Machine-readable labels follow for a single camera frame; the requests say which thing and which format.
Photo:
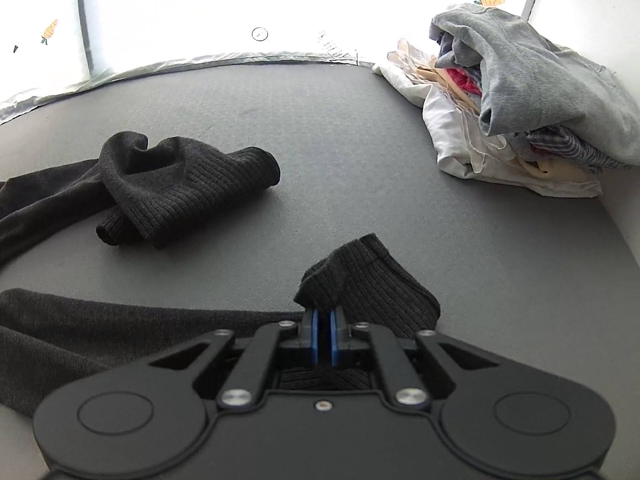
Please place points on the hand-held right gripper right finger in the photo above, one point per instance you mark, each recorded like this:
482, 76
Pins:
334, 332

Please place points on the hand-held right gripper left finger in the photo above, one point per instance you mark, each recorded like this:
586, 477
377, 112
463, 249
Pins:
314, 332

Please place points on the black knit sweater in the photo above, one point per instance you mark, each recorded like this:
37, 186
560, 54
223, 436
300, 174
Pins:
150, 180

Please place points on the white cloth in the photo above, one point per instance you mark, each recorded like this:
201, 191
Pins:
450, 120

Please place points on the beige cloth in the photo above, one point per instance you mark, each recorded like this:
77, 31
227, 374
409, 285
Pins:
550, 170

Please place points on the pink red cloth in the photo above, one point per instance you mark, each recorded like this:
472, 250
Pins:
462, 82

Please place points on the blue plaid cloth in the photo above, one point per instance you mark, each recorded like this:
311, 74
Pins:
565, 145

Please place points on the grey garment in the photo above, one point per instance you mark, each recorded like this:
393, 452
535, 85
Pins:
525, 75

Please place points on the carrot printed white curtain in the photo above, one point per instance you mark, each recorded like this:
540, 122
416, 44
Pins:
200, 10

